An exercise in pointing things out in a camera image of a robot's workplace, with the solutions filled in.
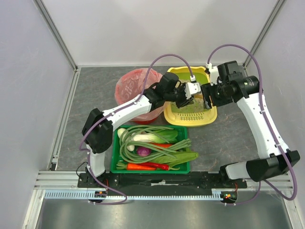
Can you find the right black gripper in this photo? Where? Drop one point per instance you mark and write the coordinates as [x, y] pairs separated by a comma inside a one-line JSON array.
[[209, 98]]

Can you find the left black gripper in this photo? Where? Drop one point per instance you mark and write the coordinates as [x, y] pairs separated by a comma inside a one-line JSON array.
[[182, 100]]

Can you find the yellow litter box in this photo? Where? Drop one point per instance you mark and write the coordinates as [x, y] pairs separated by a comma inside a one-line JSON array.
[[190, 119]]

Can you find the red trash bin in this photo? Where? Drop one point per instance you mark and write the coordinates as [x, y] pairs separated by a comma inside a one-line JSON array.
[[146, 118]]

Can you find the pink plastic bin liner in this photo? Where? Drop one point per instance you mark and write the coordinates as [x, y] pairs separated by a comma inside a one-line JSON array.
[[130, 85]]

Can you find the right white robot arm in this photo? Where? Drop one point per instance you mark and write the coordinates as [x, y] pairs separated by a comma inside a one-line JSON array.
[[228, 85]]

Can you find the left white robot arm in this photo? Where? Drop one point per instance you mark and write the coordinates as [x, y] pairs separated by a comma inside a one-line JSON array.
[[100, 125]]

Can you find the grey cat litter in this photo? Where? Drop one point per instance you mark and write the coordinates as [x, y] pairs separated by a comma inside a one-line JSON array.
[[197, 106]]

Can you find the green bok choy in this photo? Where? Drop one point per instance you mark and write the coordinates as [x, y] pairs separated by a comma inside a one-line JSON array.
[[165, 136]]

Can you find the orange carrot middle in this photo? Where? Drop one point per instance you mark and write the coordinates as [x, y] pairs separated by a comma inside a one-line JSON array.
[[163, 145]]

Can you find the orange carrot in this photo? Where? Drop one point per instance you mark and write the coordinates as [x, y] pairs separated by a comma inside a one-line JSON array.
[[163, 145], [133, 167]]

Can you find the white green leek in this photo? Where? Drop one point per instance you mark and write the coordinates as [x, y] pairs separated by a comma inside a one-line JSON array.
[[148, 138]]

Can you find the green lettuce leaf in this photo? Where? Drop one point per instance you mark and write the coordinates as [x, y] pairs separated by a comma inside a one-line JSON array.
[[176, 158]]

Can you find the green long beans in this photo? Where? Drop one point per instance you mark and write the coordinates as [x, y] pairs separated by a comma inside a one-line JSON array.
[[156, 151]]

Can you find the purple onion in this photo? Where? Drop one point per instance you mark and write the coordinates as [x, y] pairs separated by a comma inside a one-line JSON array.
[[143, 151]]

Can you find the red chili pepper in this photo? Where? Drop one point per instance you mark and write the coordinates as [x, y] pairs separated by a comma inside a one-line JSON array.
[[159, 166]]

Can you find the white small mushroom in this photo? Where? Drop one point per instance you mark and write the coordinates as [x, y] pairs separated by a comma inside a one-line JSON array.
[[131, 147]]

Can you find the white radish with leaves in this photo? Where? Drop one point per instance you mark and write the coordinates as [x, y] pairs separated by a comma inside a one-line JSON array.
[[121, 132]]

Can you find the orange carrot front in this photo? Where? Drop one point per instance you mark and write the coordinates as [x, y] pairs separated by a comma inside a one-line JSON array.
[[133, 167]]

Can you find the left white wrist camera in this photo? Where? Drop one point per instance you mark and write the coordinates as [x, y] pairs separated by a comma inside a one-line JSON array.
[[191, 89]]

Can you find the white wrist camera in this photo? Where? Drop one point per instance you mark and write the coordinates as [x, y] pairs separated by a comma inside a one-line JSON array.
[[213, 73], [191, 89]]

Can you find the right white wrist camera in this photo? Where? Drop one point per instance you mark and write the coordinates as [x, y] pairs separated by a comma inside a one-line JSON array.
[[213, 73]]

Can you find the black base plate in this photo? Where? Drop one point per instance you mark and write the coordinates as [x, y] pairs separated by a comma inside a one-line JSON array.
[[201, 179]]

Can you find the grey slotted cable duct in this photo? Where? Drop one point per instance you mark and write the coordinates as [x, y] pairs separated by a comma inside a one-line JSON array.
[[101, 195]]

